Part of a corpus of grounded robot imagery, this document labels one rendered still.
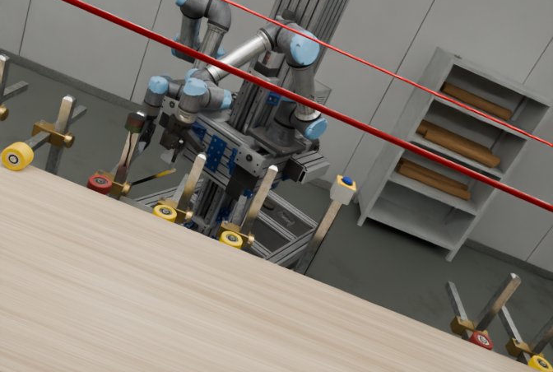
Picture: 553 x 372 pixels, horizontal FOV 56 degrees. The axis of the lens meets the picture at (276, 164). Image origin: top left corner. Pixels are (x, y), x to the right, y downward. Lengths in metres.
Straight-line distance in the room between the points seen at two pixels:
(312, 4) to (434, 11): 2.08
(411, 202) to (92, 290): 3.83
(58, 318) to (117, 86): 3.52
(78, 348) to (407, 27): 3.67
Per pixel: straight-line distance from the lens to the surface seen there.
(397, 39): 4.44
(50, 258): 1.56
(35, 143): 1.93
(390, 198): 4.91
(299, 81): 2.12
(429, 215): 5.06
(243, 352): 1.48
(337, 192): 1.84
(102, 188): 1.88
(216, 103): 1.91
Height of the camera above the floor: 1.90
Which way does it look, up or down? 23 degrees down
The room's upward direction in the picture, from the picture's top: 25 degrees clockwise
